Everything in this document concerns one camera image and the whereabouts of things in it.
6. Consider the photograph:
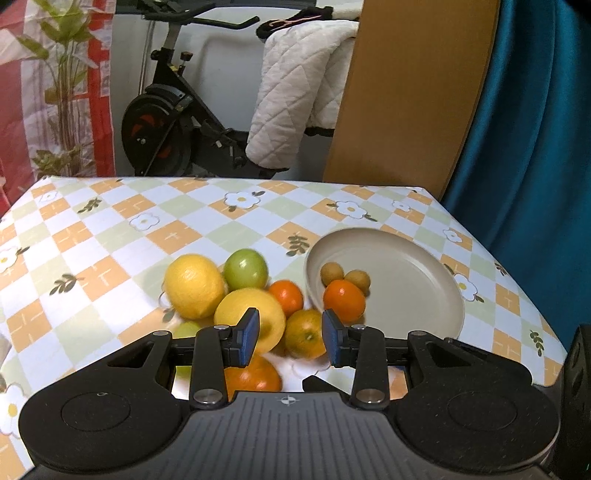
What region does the ripe orange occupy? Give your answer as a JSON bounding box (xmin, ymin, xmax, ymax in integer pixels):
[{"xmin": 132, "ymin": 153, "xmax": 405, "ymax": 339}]
[{"xmin": 224, "ymin": 354, "xmax": 283, "ymax": 394}]

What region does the brown kiwi left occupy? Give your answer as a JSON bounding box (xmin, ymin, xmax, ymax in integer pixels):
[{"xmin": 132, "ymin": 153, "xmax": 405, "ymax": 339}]
[{"xmin": 321, "ymin": 262, "xmax": 345, "ymax": 287}]

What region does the checked floral tablecloth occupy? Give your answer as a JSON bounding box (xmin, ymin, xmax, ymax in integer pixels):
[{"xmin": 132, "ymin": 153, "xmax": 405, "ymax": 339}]
[{"xmin": 0, "ymin": 176, "xmax": 568, "ymax": 480}]

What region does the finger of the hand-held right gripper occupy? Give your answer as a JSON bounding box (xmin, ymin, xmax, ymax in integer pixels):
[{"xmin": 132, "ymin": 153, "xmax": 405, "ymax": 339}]
[{"xmin": 301, "ymin": 375, "xmax": 345, "ymax": 394}]

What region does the black cloth with pink trim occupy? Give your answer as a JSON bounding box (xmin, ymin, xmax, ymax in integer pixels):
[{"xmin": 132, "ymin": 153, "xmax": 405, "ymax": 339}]
[{"xmin": 256, "ymin": 7, "xmax": 361, "ymax": 43}]

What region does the green apple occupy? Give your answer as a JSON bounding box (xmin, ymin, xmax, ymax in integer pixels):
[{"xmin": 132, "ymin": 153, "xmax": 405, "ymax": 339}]
[{"xmin": 224, "ymin": 249, "xmax": 269, "ymax": 291}]

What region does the brown kiwi right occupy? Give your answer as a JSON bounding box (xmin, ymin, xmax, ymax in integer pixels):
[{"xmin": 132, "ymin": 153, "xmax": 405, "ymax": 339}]
[{"xmin": 344, "ymin": 270, "xmax": 371, "ymax": 296}]

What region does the white quilted blanket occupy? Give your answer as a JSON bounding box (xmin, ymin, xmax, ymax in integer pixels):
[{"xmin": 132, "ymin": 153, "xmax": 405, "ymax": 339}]
[{"xmin": 245, "ymin": 21, "xmax": 361, "ymax": 169}]

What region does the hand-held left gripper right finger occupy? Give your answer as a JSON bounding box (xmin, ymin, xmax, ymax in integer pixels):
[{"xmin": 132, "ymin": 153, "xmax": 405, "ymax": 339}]
[{"xmin": 322, "ymin": 308, "xmax": 506, "ymax": 411}]

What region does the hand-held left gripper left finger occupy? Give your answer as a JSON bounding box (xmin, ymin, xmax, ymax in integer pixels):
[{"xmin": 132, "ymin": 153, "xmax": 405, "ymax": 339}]
[{"xmin": 76, "ymin": 308, "xmax": 262, "ymax": 409}]

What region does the teal curtain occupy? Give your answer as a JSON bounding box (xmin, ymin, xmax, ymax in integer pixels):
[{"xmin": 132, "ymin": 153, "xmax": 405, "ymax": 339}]
[{"xmin": 438, "ymin": 0, "xmax": 591, "ymax": 377}]

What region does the brown kiwi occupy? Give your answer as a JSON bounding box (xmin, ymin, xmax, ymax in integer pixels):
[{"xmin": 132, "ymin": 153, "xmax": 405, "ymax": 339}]
[
  {"xmin": 321, "ymin": 262, "xmax": 345, "ymax": 287},
  {"xmin": 344, "ymin": 270, "xmax": 371, "ymax": 296}
]

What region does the beige round plate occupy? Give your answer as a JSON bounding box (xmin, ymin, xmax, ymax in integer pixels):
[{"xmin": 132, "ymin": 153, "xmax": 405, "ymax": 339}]
[{"xmin": 304, "ymin": 227, "xmax": 466, "ymax": 343}]

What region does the greenish yellow orange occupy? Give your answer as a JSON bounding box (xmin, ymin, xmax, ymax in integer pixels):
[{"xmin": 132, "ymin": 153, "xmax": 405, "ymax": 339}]
[{"xmin": 284, "ymin": 309, "xmax": 328, "ymax": 361}]

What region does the small orange tangerine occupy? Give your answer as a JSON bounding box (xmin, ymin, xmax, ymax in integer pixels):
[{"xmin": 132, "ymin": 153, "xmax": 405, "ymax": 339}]
[
  {"xmin": 322, "ymin": 280, "xmax": 366, "ymax": 323},
  {"xmin": 268, "ymin": 280, "xmax": 304, "ymax": 315}
]

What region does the green lime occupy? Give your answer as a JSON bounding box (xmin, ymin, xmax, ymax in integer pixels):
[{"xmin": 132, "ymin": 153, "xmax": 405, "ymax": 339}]
[{"xmin": 173, "ymin": 320, "xmax": 204, "ymax": 341}]

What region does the yellow lemon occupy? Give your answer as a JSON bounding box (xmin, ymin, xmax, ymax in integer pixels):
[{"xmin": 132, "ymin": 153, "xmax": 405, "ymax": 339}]
[
  {"xmin": 165, "ymin": 254, "xmax": 227, "ymax": 320},
  {"xmin": 213, "ymin": 288, "xmax": 287, "ymax": 356}
]

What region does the brown wooden board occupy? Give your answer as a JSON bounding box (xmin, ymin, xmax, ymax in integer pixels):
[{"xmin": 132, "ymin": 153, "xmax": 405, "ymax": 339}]
[{"xmin": 322, "ymin": 0, "xmax": 502, "ymax": 202}]

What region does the black exercise bike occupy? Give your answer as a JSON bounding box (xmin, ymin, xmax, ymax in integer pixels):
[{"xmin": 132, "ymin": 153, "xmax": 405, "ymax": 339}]
[{"xmin": 121, "ymin": 11, "xmax": 335, "ymax": 179}]

